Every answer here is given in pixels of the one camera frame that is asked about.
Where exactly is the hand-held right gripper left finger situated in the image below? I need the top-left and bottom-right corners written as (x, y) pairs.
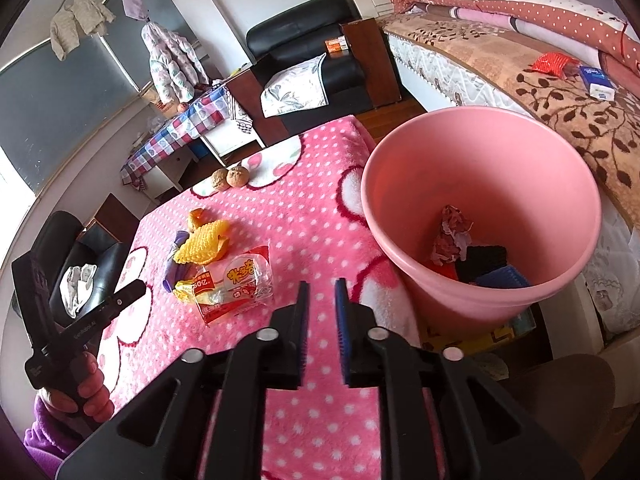
top-left (57, 281), bottom-right (311, 480)

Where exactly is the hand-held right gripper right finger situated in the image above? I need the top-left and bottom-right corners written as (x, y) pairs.
top-left (334, 278), bottom-right (586, 480)

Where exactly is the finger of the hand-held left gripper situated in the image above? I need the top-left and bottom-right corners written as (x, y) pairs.
top-left (59, 281), bottom-right (147, 347)

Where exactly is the purple plastic wrapper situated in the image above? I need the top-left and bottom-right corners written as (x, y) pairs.
top-left (162, 230), bottom-right (193, 291)

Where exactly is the clear snack wrapper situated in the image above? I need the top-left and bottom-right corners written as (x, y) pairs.
top-left (172, 245), bottom-right (277, 328)

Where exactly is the yellow foam net sleeve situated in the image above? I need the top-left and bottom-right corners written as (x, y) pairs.
top-left (172, 220), bottom-right (232, 266)

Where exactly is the red white paper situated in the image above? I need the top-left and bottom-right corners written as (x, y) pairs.
top-left (431, 205), bottom-right (475, 266)

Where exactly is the pink plastic bucket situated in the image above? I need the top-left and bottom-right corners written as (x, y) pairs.
top-left (360, 106), bottom-right (603, 343)

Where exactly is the person's left forearm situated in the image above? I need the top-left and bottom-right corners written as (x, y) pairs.
top-left (22, 400), bottom-right (101, 476)

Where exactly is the person's left hand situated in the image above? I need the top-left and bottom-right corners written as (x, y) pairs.
top-left (40, 350), bottom-right (116, 426)

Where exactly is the white cloth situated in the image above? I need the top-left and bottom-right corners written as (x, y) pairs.
top-left (60, 262), bottom-right (98, 318)

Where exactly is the black leather sofa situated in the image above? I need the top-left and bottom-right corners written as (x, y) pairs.
top-left (37, 210), bottom-right (131, 331)

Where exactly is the dark wooden side table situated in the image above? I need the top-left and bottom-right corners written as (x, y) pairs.
top-left (92, 192), bottom-right (141, 241)
top-left (340, 17), bottom-right (403, 108)
top-left (225, 62), bottom-right (291, 148)

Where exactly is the pink polka dot blanket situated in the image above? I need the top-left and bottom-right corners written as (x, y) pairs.
top-left (95, 115), bottom-right (451, 480)

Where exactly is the checkered tablecloth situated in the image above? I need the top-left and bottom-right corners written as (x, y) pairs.
top-left (120, 84), bottom-right (236, 186)

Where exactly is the white desk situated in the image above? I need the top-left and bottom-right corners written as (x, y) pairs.
top-left (145, 127), bottom-right (261, 196)

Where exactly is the brown paper bag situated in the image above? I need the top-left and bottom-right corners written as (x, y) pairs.
top-left (142, 87), bottom-right (168, 111)

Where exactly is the patterned hanging cloth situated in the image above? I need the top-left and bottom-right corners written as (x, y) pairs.
top-left (225, 82), bottom-right (256, 136)

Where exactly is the floral white pillow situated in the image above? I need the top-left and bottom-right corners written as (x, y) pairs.
top-left (259, 54), bottom-right (328, 118)

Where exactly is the pastel padded jacket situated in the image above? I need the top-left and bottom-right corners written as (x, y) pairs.
top-left (141, 22), bottom-right (211, 105)

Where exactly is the white bed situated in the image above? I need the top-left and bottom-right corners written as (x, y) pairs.
top-left (352, 0), bottom-right (640, 346)

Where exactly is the beige hanging garment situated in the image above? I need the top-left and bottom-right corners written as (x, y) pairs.
top-left (49, 0), bottom-right (116, 61)

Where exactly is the black leather armchair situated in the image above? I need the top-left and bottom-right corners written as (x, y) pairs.
top-left (246, 0), bottom-right (373, 121)

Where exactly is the purple hanging garment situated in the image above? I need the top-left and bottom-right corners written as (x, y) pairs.
top-left (122, 0), bottom-right (151, 23)

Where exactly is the brown leaf print blanket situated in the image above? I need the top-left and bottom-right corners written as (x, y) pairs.
top-left (377, 12), bottom-right (640, 226)

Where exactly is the red packet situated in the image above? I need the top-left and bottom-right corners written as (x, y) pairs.
top-left (530, 52), bottom-right (576, 78)

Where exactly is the blue white box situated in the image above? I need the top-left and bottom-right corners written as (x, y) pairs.
top-left (580, 65), bottom-right (618, 101)

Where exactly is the pink dotted quilt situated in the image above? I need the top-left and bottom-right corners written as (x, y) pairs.
top-left (390, 0), bottom-right (640, 91)

